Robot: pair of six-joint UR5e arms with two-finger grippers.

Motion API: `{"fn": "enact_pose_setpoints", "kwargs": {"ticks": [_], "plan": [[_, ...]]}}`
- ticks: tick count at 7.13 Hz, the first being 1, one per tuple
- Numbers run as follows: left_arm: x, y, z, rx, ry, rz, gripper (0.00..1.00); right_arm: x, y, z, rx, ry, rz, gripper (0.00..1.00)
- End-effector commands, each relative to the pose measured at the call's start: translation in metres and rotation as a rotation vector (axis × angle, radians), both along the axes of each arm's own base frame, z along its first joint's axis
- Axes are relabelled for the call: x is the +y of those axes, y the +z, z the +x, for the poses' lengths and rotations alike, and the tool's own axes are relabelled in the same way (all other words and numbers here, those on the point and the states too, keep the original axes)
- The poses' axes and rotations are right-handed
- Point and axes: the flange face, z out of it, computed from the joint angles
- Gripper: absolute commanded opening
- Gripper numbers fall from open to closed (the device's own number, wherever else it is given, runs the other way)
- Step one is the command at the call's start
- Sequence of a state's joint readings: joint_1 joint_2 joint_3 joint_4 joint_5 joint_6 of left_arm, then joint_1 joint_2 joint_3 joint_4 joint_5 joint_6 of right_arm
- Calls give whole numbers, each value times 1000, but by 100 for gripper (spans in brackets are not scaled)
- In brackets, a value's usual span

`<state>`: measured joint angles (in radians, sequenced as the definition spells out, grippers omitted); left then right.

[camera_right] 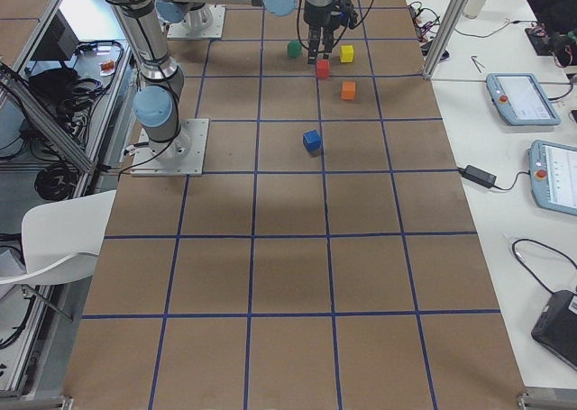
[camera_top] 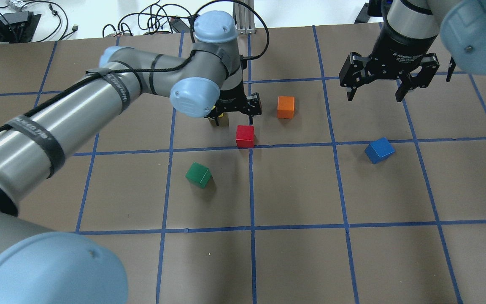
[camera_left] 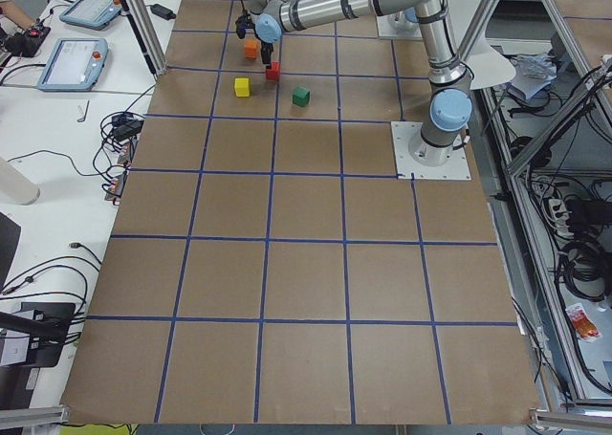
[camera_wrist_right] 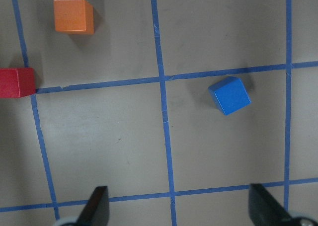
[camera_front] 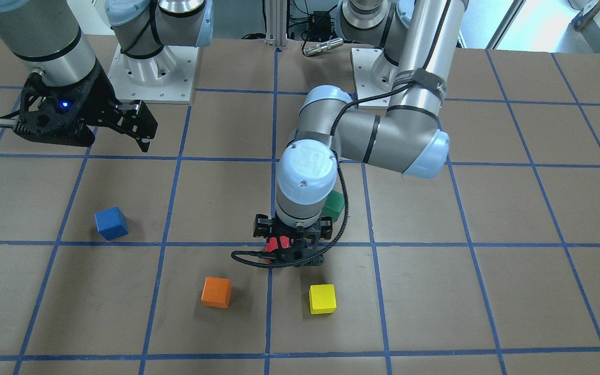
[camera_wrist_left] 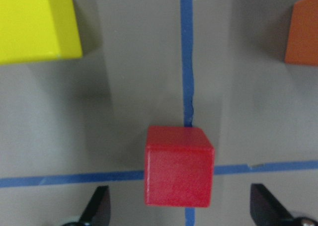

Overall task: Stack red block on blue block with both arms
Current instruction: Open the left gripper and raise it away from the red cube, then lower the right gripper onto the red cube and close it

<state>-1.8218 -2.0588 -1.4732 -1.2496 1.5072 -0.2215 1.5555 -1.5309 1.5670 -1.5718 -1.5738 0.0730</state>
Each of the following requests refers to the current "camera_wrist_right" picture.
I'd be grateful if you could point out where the orange wooden block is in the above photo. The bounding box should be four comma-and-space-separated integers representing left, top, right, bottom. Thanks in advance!
53, 0, 94, 35

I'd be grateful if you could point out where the blue wooden block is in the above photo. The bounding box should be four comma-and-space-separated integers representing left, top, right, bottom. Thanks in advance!
208, 76, 251, 116

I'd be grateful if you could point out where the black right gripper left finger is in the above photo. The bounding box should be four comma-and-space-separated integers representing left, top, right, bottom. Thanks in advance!
75, 186, 110, 226

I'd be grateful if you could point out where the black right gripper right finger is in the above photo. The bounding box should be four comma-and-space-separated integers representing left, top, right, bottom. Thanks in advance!
248, 183, 294, 226

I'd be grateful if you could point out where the red wooden block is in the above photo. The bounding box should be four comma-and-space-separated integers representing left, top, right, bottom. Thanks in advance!
0, 68, 36, 98

